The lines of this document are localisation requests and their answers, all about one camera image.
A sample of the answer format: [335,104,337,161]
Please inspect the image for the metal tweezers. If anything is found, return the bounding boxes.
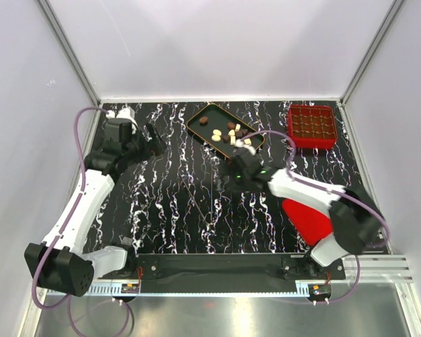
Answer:
[178,169,215,226]

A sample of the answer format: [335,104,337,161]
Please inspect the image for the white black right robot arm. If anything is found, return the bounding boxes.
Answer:
[220,146,387,279]

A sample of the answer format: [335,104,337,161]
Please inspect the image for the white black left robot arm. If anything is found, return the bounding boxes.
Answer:
[24,118,166,297]

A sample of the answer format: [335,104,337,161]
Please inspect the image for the dark heart chocolate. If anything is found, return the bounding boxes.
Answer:
[242,129,253,138]

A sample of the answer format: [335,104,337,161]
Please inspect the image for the red chocolate box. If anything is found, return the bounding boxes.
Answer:
[287,105,338,150]

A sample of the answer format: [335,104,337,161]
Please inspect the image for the dark green gold-rimmed tray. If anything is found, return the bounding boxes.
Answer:
[186,103,256,158]

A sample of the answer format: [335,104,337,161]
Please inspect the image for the red box lid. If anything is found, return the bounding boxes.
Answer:
[282,199,333,246]

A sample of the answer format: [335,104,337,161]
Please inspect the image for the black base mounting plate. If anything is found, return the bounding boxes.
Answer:
[96,253,345,299]

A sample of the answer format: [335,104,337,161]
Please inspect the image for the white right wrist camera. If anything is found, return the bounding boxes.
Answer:
[234,139,256,156]

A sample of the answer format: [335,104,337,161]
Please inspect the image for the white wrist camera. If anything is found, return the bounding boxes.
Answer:
[106,107,135,124]
[234,139,256,156]

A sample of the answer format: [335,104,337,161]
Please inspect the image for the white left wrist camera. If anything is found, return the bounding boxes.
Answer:
[106,107,135,124]

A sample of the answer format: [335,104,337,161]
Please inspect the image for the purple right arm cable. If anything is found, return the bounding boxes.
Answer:
[243,130,390,305]

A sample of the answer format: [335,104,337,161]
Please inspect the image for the aluminium frame post left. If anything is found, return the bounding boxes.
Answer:
[35,0,101,105]

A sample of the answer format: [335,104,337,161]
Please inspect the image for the aluminium frame post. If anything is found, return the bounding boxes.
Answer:
[35,0,101,105]
[340,0,406,105]

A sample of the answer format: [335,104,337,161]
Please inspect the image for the aluminium front rail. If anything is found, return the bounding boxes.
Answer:
[37,251,413,297]

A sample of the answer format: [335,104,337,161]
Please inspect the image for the aluminium frame post right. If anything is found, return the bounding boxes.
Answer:
[340,0,406,105]

